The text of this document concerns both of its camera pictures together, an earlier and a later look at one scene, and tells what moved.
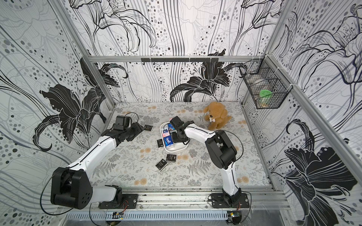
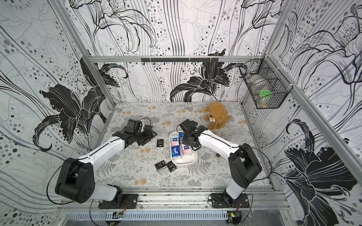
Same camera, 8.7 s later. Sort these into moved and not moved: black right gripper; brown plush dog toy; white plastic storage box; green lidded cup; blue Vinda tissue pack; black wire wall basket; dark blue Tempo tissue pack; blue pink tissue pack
Moved: blue Vinda tissue pack; dark blue Tempo tissue pack; blue pink tissue pack; white plastic storage box; black right gripper
Not moved: green lidded cup; black wire wall basket; brown plush dog toy
